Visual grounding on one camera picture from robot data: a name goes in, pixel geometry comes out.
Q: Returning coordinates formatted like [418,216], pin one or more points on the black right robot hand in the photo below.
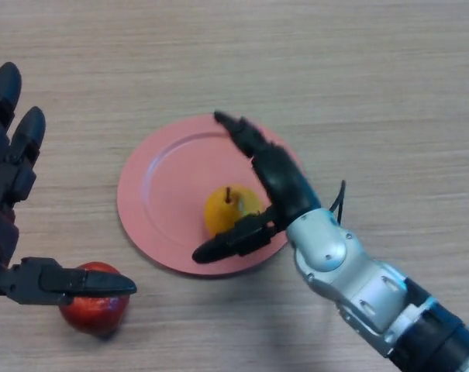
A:
[284,186]

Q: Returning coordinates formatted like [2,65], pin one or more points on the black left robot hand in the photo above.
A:
[1,224]

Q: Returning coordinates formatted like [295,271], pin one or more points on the yellow pear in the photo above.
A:
[222,215]

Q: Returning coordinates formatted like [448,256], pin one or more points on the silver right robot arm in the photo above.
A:
[327,248]

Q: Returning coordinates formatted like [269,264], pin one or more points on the pink round plate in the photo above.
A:
[168,186]

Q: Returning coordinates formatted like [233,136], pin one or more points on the red apple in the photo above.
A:
[90,315]

